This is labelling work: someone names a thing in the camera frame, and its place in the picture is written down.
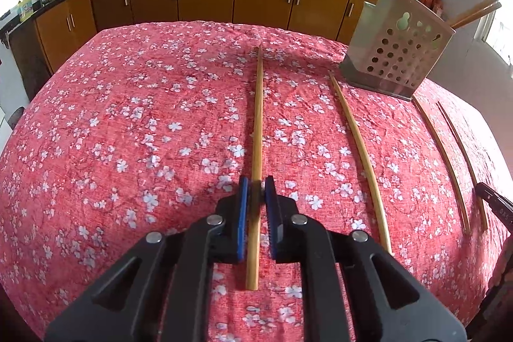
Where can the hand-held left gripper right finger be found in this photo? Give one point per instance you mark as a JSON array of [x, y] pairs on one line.
[[270, 221]]

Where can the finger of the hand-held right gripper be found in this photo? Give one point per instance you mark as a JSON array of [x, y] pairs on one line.
[[499, 207]]

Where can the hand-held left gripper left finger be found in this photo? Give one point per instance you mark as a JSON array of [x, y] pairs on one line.
[[242, 221]]

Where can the dark wooden chopstick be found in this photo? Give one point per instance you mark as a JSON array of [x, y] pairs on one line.
[[461, 149]]

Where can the perforated metal chopstick holder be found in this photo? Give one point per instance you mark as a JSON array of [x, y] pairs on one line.
[[400, 57]]

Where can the red floral tablecloth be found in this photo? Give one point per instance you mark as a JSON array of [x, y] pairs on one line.
[[140, 125]]

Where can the large barred window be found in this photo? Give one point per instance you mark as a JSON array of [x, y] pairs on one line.
[[497, 29]]

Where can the yellow detergent bottle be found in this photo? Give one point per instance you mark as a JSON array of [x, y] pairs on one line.
[[26, 7]]

